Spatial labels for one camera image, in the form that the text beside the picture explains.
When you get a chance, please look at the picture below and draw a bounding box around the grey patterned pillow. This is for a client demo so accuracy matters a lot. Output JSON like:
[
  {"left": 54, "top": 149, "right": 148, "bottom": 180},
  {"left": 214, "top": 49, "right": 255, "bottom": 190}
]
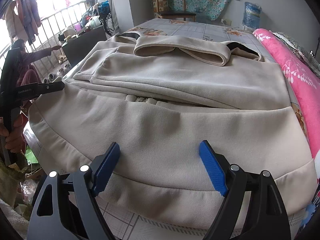
[{"left": 273, "top": 32, "right": 319, "bottom": 77}]

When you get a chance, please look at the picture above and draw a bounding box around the person's left hand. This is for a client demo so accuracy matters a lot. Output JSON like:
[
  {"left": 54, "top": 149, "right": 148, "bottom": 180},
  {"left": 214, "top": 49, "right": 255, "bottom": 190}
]
[{"left": 1, "top": 114, "right": 25, "bottom": 153}]

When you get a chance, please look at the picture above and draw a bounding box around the blue water bottle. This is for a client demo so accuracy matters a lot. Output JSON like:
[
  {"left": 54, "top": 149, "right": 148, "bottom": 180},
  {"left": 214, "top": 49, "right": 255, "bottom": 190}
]
[{"left": 242, "top": 2, "right": 262, "bottom": 30}]

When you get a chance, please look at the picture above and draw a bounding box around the grey checked bed sheet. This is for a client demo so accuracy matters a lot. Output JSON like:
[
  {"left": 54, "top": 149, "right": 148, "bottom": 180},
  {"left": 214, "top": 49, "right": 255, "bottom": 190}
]
[{"left": 23, "top": 17, "right": 320, "bottom": 240}]

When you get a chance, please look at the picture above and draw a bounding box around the bicycle by window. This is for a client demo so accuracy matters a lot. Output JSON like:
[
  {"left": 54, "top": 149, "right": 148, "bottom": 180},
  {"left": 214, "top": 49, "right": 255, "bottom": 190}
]
[{"left": 80, "top": 1, "right": 114, "bottom": 36}]

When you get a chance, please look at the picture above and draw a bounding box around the pink floral blanket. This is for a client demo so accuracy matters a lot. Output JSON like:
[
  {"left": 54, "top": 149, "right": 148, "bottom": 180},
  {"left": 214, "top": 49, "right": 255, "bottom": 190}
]
[{"left": 252, "top": 28, "right": 320, "bottom": 160}]

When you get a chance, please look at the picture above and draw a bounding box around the wooden chair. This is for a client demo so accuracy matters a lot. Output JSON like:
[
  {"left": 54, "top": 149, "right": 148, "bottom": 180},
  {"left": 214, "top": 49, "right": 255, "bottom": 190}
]
[{"left": 154, "top": 0, "right": 196, "bottom": 22}]

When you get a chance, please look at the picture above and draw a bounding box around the beige zip jacket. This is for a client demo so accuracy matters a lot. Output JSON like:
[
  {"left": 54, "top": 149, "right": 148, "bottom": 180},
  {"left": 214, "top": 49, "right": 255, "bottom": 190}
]
[{"left": 28, "top": 31, "right": 318, "bottom": 229}]

